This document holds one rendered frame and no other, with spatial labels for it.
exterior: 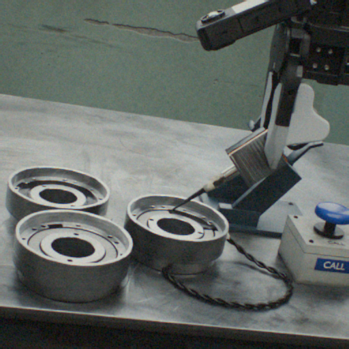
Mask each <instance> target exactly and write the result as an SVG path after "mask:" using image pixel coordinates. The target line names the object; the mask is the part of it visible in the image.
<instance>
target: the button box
mask: <svg viewBox="0 0 349 349"><path fill-rule="evenodd" d="M325 222H326V221H324V220H323V219H320V218H317V217H306V216H300V215H290V214H288V215H287V218H286V223H285V226H284V231H283V233H282V237H281V241H280V244H279V249H278V251H279V253H280V255H281V257H282V259H283V261H284V263H285V265H286V266H287V268H288V269H289V271H290V273H291V276H292V277H293V279H294V281H295V283H298V284H311V285H318V286H330V287H338V288H349V224H347V225H339V224H336V228H335V231H334V232H331V231H328V230H325V229H324V224H325Z"/></svg>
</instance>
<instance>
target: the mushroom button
mask: <svg viewBox="0 0 349 349"><path fill-rule="evenodd" d="M314 213H315V214H316V216H317V217H319V218H320V219H323V220H324V221H326V222H325V224H324V229H325V230H328V231H331V232H334V231H335V228H336V224H339V225H347V224H349V208H347V207H345V206H344V205H342V204H339V203H336V202H319V203H318V204H317V205H316V206H315V210H314Z"/></svg>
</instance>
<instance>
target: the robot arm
mask: <svg viewBox="0 0 349 349"><path fill-rule="evenodd" d="M272 25H276V26H275V31H274V34H273V37H272V40H271V47H270V52H269V65H268V68H267V75H266V81H265V86H264V97H263V102H262V116H261V123H260V127H263V128H264V129H265V130H268V132H267V139H266V142H265V146H264V153H265V155H266V158H267V162H268V165H269V168H272V169H276V168H277V165H278V163H279V161H280V157H281V155H282V151H283V148H284V147H285V146H290V145H300V144H307V142H318V141H322V140H324V139H325V138H326V137H327V136H328V135H329V123H328V121H326V120H325V119H323V118H322V117H320V116H318V113H317V111H316V109H315V108H313V102H314V91H313V89H312V88H311V87H310V86H309V85H307V84H304V83H303V81H302V79H308V80H316V82H317V83H319V84H325V85H334V86H337V85H347V86H349V0H249V1H246V2H243V3H241V4H238V5H235V6H233V7H230V8H228V9H226V10H224V9H220V10H217V11H216V12H212V13H210V14H208V15H206V16H203V17H202V18H200V20H199V21H197V22H196V25H195V29H196V32H197V35H198V38H199V40H200V43H201V46H202V48H203V49H204V50H205V51H212V50H213V51H215V50H219V49H222V48H225V47H228V46H230V45H231V44H233V43H234V42H235V40H238V39H241V38H243V37H246V36H249V35H251V34H253V33H257V32H259V31H262V30H264V29H267V28H269V27H270V26H272Z"/></svg>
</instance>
